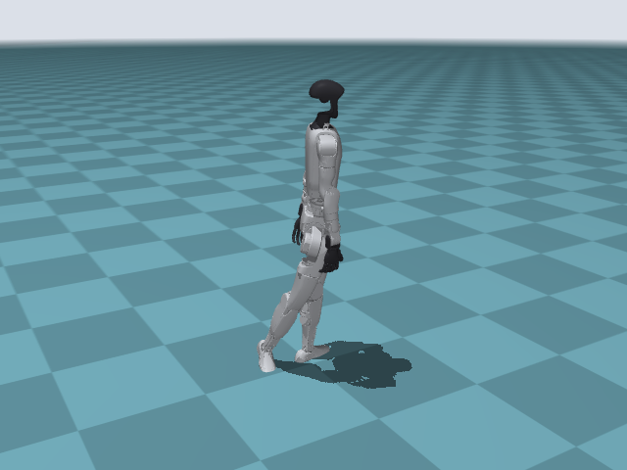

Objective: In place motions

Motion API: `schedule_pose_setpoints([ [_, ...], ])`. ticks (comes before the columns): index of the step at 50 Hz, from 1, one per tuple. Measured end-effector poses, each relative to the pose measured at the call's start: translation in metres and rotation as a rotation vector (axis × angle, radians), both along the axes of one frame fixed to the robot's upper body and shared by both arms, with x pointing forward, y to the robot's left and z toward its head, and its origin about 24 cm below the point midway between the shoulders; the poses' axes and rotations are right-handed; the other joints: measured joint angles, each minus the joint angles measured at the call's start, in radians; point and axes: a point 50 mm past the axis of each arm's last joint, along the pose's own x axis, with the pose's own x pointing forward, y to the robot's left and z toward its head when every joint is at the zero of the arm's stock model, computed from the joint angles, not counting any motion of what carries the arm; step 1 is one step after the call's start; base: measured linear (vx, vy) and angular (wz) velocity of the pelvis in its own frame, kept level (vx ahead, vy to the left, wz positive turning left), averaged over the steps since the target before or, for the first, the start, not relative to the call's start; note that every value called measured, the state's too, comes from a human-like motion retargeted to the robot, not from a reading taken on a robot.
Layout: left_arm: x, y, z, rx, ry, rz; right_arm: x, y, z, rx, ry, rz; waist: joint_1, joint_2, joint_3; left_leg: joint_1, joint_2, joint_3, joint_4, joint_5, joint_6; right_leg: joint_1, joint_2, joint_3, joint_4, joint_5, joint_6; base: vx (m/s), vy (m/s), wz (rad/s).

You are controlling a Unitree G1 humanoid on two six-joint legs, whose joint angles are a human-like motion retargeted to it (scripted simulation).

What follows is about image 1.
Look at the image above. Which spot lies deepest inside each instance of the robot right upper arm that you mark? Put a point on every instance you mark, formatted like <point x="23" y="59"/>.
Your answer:
<point x="327" y="150"/>

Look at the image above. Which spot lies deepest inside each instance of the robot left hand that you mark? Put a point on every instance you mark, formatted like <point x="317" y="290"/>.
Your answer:
<point x="297" y="227"/>

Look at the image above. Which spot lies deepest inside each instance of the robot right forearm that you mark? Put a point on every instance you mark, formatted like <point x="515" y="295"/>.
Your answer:
<point x="330" y="213"/>

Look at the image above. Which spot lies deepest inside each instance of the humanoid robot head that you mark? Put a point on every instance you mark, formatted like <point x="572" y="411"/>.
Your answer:
<point x="326" y="90"/>

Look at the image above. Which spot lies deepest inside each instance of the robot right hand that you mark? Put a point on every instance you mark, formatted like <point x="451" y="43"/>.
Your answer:
<point x="332" y="257"/>

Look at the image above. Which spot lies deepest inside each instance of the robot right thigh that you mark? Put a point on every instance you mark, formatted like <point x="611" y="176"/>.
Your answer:
<point x="307" y="275"/>

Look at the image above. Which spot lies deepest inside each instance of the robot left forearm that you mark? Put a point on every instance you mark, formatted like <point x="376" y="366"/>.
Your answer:
<point x="305" y="197"/>

